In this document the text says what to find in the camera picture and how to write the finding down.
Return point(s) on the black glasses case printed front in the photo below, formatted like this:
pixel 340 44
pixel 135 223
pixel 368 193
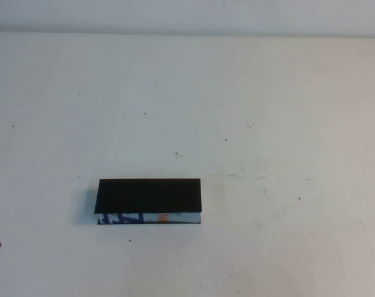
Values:
pixel 147 195

